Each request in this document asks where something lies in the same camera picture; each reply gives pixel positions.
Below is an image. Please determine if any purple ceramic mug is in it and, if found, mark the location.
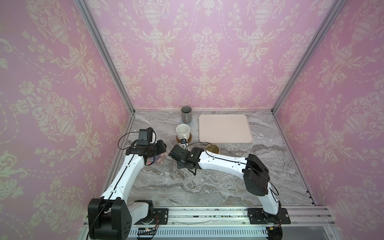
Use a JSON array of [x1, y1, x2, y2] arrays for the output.
[[152, 153, 165, 165]]

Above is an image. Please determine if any brown round wooden coaster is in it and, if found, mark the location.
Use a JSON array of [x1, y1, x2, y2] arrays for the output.
[[177, 135, 192, 145]]

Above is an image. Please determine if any beige glazed round mug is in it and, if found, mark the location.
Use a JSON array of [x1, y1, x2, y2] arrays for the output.
[[206, 144, 220, 154]]

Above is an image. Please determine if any white speckled mug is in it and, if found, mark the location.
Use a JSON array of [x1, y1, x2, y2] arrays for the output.
[[176, 124, 191, 139]]

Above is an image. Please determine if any grey ceramic mug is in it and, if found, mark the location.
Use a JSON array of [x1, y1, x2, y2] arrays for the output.
[[181, 106, 192, 123]]

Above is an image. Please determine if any pink flower coaster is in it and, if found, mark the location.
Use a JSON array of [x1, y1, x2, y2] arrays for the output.
[[157, 153, 168, 166]]

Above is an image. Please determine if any blue woven round coaster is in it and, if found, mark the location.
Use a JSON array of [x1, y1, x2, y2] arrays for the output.
[[180, 120, 195, 127]]

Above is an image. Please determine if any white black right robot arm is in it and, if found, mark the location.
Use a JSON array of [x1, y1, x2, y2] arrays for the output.
[[169, 146, 283, 225]]

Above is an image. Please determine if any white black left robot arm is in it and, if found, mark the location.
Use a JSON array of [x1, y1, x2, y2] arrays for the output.
[[88, 140, 167, 240]]

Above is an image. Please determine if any cream rectangular tray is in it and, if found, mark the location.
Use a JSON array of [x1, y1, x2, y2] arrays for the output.
[[198, 115, 254, 144]]

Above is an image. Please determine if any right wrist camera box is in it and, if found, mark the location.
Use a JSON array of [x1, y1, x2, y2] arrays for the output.
[[169, 139, 190, 163]]

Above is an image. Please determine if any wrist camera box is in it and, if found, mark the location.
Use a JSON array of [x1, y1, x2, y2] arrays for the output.
[[169, 139, 190, 163], [136, 127, 156, 146]]

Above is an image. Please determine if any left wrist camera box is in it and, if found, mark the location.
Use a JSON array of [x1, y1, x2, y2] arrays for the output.
[[136, 127, 156, 146]]

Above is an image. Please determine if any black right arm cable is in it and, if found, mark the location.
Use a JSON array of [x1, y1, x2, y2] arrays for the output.
[[185, 141, 214, 151]]

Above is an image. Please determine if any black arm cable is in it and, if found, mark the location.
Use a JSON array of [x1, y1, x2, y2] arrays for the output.
[[117, 131, 140, 151], [185, 141, 214, 151]]

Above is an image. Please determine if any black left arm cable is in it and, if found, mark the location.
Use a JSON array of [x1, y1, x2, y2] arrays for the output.
[[117, 131, 140, 151]]

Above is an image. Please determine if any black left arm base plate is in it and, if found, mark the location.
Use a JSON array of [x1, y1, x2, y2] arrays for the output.
[[133, 208, 169, 225]]

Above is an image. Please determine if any white perforated cable duct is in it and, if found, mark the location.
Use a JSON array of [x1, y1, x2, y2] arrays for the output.
[[128, 226, 269, 240]]

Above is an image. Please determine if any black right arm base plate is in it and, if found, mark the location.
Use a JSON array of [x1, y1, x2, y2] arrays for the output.
[[247, 208, 291, 225]]

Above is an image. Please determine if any aluminium front rail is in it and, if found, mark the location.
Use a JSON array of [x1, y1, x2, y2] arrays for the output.
[[83, 205, 335, 228]]

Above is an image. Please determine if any left aluminium corner post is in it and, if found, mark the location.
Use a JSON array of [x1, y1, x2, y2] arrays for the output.
[[73, 0, 135, 115]]

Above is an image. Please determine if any aluminium corner post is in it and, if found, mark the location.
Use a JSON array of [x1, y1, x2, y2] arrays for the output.
[[271, 0, 349, 115], [73, 0, 135, 115]]

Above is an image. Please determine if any right aluminium corner post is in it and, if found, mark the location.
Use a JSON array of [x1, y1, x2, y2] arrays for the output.
[[271, 0, 349, 115]]

